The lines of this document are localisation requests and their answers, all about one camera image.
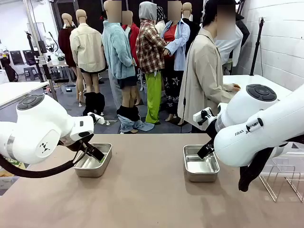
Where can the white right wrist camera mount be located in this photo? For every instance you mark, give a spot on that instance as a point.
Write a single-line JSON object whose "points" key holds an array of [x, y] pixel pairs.
{"points": [[206, 113]]}

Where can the mannequin in dark red sweater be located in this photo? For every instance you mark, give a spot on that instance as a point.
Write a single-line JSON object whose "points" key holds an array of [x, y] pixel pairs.
{"points": [[65, 45]]}

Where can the clear floor storage box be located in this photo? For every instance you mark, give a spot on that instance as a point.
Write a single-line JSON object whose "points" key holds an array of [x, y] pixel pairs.
{"points": [[69, 89]]}

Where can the mannequin in blue fleece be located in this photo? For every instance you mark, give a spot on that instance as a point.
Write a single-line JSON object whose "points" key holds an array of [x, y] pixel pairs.
{"points": [[116, 52]]}

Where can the white side table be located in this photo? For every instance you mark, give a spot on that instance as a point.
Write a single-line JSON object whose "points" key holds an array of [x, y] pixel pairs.
{"points": [[259, 80]]}

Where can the white work table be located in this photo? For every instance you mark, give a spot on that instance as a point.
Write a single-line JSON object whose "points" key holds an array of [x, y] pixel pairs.
{"points": [[19, 91]]}

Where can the person's right forearm beige sleeve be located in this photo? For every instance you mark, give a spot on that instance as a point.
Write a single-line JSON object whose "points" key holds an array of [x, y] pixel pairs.
{"points": [[221, 92]]}

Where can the mannequin in cream jacket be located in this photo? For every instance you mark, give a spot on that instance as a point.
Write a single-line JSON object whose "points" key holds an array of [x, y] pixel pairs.
{"points": [[86, 50]]}

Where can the mannequin in light blue shirt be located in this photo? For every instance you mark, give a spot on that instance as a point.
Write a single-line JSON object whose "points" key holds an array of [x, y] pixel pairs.
{"points": [[179, 45]]}

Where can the person in beige coat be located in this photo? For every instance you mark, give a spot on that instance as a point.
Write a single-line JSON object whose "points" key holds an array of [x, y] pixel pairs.
{"points": [[202, 78]]}

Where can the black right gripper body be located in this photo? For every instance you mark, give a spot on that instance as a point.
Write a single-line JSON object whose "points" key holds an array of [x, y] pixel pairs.
{"points": [[211, 147]]}

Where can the mannequin in red jacket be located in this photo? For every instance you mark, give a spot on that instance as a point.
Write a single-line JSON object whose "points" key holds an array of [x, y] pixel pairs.
{"points": [[133, 35]]}

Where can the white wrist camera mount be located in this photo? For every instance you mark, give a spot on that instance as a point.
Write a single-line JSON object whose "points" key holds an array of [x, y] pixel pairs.
{"points": [[97, 118], [206, 113]]}

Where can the rectangular stainless steel container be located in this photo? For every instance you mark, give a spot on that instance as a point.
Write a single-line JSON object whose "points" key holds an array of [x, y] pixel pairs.
{"points": [[93, 164], [200, 168]]}

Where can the black camera stand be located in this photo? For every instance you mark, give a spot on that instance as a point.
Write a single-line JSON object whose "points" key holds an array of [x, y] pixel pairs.
{"points": [[32, 47]]}

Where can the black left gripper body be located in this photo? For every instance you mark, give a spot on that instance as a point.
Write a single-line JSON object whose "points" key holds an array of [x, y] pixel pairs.
{"points": [[86, 146]]}

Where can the grey plastic stool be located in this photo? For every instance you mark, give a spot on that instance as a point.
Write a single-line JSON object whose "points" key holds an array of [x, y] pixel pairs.
{"points": [[31, 72]]}

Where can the slanted metal pole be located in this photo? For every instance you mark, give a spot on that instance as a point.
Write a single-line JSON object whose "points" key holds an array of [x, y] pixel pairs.
{"points": [[50, 80]]}

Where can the tall black tripod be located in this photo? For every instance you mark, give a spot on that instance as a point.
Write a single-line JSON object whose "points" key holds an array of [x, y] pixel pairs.
{"points": [[257, 47]]}

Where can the mannequin in black jacket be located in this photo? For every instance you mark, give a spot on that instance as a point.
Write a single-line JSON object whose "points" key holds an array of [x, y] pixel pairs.
{"points": [[243, 28]]}

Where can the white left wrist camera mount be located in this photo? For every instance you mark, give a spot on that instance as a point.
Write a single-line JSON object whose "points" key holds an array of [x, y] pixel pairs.
{"points": [[97, 118]]}

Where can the mannequin in white shirt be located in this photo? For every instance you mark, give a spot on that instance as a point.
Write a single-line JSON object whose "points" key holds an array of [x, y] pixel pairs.
{"points": [[229, 51]]}

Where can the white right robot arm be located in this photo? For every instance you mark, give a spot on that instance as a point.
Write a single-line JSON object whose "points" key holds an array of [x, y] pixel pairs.
{"points": [[249, 133]]}

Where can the mannequin in black top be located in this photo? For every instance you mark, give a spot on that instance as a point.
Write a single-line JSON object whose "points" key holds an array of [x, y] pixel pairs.
{"points": [[193, 31]]}

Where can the person's right hand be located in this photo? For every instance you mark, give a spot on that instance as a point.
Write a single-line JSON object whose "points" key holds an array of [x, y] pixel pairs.
{"points": [[234, 87]]}

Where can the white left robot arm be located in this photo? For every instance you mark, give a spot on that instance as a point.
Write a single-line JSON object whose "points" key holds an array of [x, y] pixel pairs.
{"points": [[35, 123]]}

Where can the mannequin in plaid shirt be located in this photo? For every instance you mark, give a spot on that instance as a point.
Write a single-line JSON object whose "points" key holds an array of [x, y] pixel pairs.
{"points": [[149, 50]]}

